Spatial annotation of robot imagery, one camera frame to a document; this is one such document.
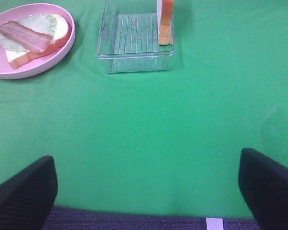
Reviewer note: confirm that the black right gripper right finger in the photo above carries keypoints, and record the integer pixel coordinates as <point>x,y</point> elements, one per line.
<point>263,183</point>

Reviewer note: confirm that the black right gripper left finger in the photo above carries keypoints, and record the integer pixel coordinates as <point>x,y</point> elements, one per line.
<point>27,198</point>

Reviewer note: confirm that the dark bacon strip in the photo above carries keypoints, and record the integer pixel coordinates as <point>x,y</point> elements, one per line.
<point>34,41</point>

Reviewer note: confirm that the bread slice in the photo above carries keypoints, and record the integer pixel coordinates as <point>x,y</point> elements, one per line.
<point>164,12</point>
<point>60,31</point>

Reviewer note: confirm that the green lettuce leaf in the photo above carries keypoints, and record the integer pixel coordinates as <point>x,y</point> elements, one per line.
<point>33,33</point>

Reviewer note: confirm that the green tablecloth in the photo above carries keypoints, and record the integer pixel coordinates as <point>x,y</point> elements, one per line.
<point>164,142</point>

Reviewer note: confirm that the pink round plate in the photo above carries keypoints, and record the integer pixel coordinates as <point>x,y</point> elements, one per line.
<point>42,64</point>

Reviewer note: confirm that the clear right plastic tray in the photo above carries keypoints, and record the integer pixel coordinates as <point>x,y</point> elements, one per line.
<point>128,38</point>

